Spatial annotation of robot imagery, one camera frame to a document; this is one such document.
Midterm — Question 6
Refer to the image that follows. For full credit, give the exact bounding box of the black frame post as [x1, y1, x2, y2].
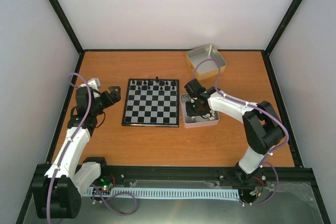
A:
[33, 0, 85, 54]
[264, 0, 321, 55]

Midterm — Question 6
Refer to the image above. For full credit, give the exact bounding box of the light blue slotted cable duct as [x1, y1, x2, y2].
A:
[101, 187, 239, 201]

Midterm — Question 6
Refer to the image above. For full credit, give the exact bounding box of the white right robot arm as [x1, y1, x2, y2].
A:
[184, 79, 289, 185]

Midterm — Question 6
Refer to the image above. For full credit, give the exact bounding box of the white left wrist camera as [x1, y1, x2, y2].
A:
[78, 78, 101, 90]

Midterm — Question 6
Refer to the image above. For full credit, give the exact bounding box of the silver embossed tin tray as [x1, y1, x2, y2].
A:
[180, 93, 220, 129]

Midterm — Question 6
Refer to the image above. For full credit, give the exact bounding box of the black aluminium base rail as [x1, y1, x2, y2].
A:
[36, 165, 314, 183]

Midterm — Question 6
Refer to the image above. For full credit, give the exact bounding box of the black frame post right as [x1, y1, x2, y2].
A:
[264, 0, 321, 55]

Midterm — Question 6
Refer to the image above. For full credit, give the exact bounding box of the black and silver chessboard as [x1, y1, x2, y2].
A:
[121, 78, 179, 127]

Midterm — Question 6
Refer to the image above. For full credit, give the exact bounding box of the gold square tin box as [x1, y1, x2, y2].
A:
[186, 44, 227, 80]

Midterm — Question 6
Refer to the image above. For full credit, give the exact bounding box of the black frame post left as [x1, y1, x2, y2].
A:
[33, 0, 85, 54]

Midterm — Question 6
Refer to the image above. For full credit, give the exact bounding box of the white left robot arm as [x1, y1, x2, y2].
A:
[31, 80, 121, 221]

